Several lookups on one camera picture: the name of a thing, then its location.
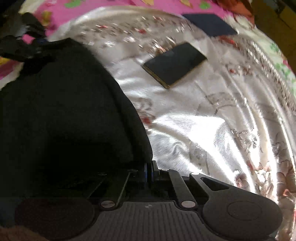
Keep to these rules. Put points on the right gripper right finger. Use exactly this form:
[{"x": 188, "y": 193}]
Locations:
[{"x": 193, "y": 191}]

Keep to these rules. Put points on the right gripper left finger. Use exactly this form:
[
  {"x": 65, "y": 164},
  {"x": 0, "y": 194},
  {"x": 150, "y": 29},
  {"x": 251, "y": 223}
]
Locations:
[{"x": 125, "y": 186}]

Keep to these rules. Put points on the black pant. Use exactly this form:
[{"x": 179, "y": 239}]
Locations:
[{"x": 65, "y": 122}]

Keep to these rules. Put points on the silver floral satin bedspread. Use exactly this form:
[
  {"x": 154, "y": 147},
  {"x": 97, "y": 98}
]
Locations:
[{"x": 231, "y": 118}]

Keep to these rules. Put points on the black smartphone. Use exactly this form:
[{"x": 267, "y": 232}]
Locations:
[{"x": 171, "y": 66}]

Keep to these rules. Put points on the dark blue flat notebook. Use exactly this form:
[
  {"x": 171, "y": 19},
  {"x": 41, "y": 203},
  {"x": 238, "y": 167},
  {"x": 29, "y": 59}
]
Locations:
[{"x": 211, "y": 24}]

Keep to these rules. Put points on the red orange crumpled cloth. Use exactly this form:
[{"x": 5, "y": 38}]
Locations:
[{"x": 237, "y": 7}]

